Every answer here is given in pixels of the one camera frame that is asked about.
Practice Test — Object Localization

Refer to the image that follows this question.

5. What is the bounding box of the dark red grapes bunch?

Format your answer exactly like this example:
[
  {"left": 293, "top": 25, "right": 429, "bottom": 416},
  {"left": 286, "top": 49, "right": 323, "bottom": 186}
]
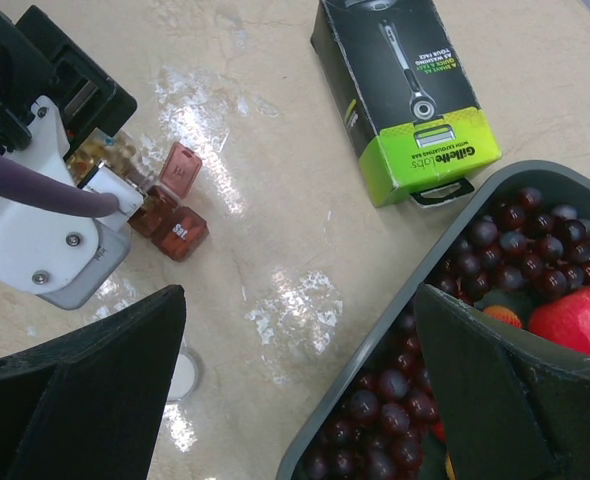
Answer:
[{"left": 295, "top": 187, "right": 590, "bottom": 479}]

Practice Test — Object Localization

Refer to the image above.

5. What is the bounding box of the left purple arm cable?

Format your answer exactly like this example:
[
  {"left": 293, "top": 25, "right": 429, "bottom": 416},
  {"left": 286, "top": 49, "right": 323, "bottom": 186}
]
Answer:
[{"left": 0, "top": 142, "right": 131, "bottom": 220}]

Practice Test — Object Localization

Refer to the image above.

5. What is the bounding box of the red apple left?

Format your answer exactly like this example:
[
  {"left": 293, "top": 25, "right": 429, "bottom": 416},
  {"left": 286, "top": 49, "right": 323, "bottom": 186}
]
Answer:
[{"left": 527, "top": 286, "right": 590, "bottom": 356}]

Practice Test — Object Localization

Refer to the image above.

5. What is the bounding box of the clear jar lid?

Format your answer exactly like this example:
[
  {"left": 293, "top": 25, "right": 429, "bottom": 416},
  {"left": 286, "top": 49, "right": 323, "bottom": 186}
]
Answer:
[{"left": 167, "top": 348, "right": 203, "bottom": 403}]

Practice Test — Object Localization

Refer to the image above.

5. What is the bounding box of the grey fruit tray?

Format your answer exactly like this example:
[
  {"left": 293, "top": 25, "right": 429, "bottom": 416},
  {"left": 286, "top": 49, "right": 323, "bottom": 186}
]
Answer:
[{"left": 277, "top": 161, "right": 590, "bottom": 479}]

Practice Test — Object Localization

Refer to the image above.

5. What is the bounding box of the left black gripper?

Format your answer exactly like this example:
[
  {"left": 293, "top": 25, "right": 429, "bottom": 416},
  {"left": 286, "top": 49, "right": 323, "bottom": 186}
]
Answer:
[{"left": 0, "top": 6, "right": 137, "bottom": 153}]

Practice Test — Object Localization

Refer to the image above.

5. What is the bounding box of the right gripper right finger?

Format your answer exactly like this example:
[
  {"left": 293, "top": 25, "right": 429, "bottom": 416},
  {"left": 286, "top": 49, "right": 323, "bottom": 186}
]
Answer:
[{"left": 415, "top": 284, "right": 590, "bottom": 479}]

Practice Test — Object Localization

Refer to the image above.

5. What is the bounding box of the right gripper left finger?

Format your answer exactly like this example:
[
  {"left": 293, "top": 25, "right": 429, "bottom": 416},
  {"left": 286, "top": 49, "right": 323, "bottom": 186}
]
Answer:
[{"left": 0, "top": 285, "right": 186, "bottom": 479}]

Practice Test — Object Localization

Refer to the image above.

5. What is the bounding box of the black green product box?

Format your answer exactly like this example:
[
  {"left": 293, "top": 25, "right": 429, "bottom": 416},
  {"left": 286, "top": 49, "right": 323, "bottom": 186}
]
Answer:
[{"left": 311, "top": 1, "right": 501, "bottom": 207}]

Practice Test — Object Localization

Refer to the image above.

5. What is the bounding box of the clear pill jar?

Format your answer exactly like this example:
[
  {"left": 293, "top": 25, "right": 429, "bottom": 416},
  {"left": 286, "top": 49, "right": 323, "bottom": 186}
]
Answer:
[{"left": 67, "top": 129, "right": 149, "bottom": 188}]

